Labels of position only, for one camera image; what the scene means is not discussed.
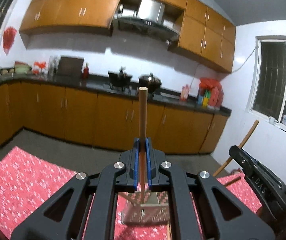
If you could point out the black lidded wok right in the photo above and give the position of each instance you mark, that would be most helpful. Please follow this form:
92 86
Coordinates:
150 81

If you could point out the upper wooden wall cabinets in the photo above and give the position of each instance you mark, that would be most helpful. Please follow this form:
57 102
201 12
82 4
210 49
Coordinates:
190 27

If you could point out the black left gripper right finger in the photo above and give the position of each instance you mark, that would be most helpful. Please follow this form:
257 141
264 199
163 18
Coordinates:
200 206

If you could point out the red sauce bottle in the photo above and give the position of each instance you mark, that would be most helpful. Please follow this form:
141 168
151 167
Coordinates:
85 73

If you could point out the lower wooden base cabinets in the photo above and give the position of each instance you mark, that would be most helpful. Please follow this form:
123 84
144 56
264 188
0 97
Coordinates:
103 120

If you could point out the pink container on counter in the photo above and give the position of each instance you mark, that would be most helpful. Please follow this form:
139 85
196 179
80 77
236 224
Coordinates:
184 93

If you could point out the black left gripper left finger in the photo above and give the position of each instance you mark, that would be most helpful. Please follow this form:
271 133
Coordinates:
84 207

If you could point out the right barred window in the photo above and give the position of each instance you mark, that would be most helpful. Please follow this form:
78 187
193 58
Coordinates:
269 88

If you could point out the beige perforated utensil holder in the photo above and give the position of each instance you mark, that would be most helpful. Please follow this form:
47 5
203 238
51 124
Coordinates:
152 212

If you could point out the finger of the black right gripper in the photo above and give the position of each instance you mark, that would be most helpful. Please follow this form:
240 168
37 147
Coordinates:
269 189

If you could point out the black countertop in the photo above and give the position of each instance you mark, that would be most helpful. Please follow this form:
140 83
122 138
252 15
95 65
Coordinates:
100 84

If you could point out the black wok left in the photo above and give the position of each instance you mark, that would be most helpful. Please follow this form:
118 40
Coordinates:
120 79

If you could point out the steel range hood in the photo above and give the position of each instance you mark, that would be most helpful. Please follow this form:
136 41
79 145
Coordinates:
151 18

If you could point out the red floral tablecloth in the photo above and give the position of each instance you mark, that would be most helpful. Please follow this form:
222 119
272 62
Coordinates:
26 182

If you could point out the red bag on counter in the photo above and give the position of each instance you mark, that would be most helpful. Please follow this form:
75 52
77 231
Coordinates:
39 68

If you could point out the green bowl on counter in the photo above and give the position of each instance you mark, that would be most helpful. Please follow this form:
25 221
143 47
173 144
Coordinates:
22 68

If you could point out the red plastic bag on wall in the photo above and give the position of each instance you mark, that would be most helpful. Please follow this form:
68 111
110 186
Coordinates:
8 39

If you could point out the dark cutting board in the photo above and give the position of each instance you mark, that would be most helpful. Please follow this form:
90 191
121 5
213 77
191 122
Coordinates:
70 66

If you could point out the red bag with boxes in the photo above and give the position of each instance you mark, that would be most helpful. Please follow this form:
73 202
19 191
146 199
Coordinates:
210 93

